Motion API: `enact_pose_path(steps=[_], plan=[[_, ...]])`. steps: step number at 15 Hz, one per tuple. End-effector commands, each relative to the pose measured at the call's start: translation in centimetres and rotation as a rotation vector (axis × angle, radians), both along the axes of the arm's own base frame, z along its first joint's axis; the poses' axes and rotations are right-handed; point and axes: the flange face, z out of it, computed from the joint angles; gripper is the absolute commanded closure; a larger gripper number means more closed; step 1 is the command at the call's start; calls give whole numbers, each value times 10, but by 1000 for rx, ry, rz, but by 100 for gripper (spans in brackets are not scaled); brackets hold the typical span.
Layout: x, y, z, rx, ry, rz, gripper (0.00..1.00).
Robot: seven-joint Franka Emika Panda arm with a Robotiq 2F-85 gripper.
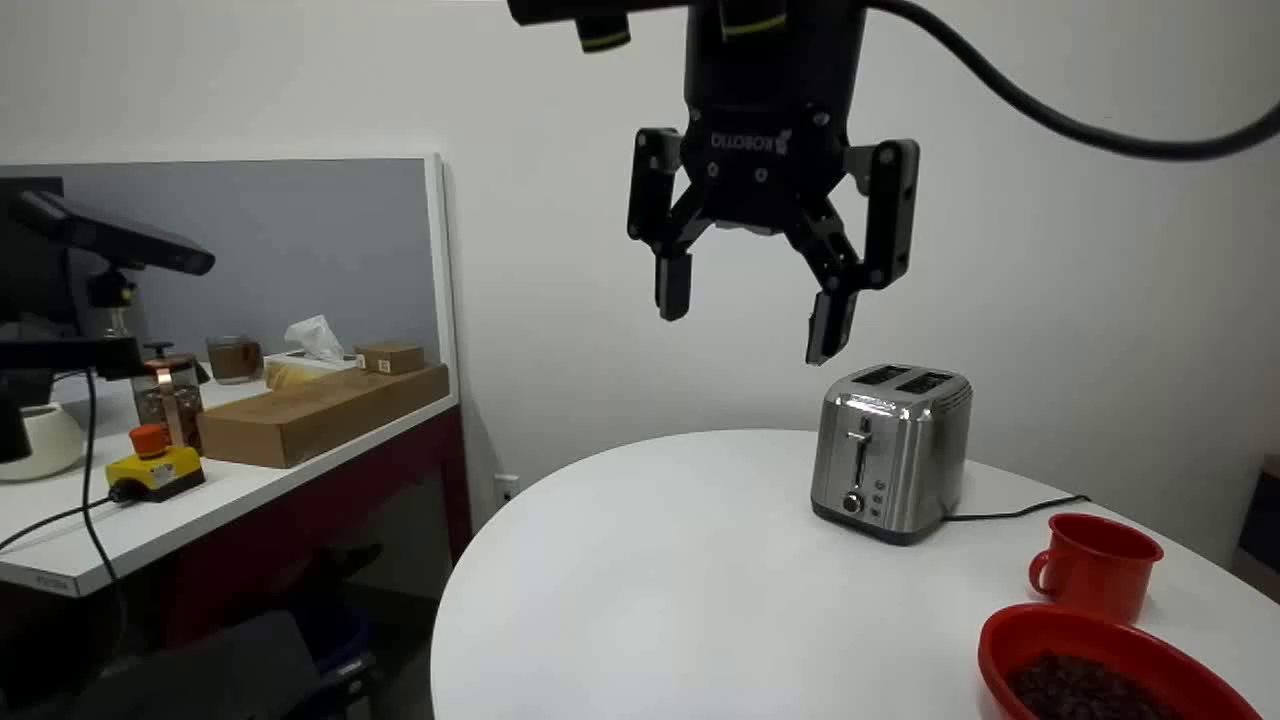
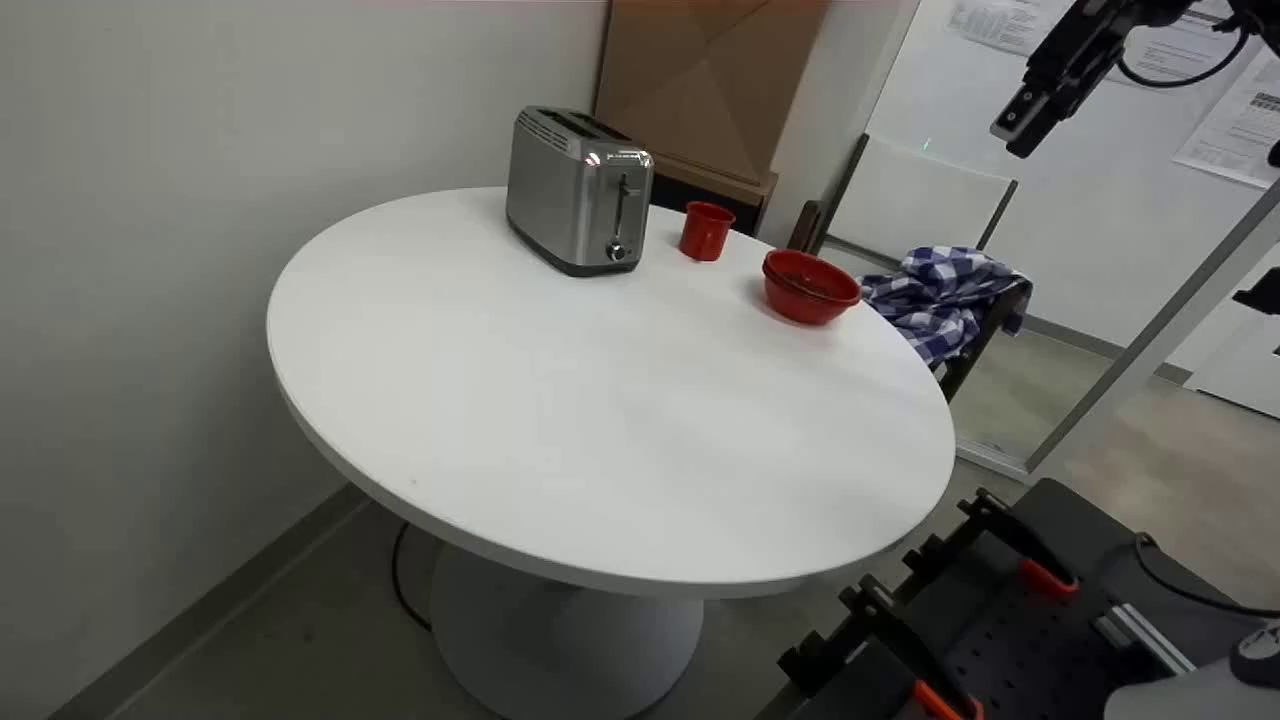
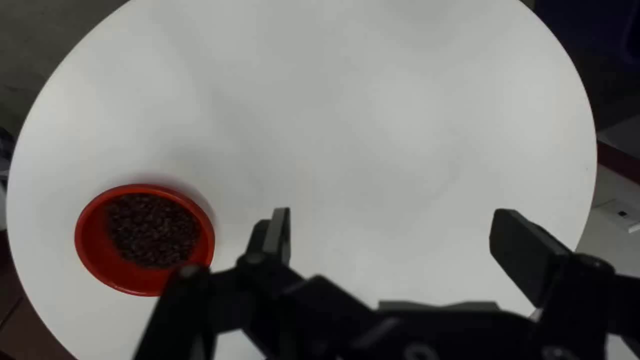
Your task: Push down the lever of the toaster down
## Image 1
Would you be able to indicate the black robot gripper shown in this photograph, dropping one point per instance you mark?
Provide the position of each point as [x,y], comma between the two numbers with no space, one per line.
[768,92]

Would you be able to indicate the black toaster lever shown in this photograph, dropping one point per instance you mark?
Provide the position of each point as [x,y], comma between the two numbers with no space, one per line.
[862,435]

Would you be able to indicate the stainless steel two-slot toaster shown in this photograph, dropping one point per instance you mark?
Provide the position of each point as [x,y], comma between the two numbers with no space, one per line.
[891,461]

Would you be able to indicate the small cardboard box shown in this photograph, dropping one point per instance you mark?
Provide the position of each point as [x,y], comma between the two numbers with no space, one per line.
[395,359]

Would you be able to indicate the grey desk divider panel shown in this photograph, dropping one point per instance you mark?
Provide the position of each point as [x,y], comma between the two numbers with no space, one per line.
[320,247]

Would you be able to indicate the tissue box with white tissue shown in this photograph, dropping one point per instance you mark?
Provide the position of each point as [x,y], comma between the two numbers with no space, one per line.
[310,353]

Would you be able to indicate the red plastic cup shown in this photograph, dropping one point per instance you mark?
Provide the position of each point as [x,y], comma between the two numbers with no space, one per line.
[1096,564]

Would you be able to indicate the large flat cardboard box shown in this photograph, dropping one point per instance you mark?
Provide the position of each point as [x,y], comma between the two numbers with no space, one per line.
[314,412]

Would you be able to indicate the red plastic bowl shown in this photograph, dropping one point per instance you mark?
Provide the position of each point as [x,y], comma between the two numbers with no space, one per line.
[1026,644]

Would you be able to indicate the dark coffee beans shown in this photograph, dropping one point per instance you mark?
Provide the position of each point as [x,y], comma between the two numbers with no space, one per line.
[1086,690]

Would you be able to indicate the dark furniture edge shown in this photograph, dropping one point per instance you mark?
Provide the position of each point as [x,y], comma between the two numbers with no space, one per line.
[1262,534]

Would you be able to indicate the white side desk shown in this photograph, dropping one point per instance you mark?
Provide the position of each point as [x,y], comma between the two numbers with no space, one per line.
[200,504]

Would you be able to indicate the yellow toy car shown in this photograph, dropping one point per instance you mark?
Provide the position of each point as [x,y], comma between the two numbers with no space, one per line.
[155,467]

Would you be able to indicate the black office chair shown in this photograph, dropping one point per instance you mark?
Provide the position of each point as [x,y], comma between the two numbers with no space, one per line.
[226,673]

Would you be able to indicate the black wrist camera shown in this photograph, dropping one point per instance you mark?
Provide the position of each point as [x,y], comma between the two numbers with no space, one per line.
[572,16]

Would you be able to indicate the white wall outlet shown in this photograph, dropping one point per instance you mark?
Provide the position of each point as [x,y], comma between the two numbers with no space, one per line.
[505,490]

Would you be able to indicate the glass jar with black frame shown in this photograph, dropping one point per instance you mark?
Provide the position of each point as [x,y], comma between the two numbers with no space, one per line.
[168,394]

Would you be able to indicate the black camera on stand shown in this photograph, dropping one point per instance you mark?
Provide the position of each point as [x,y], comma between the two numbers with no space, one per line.
[83,234]

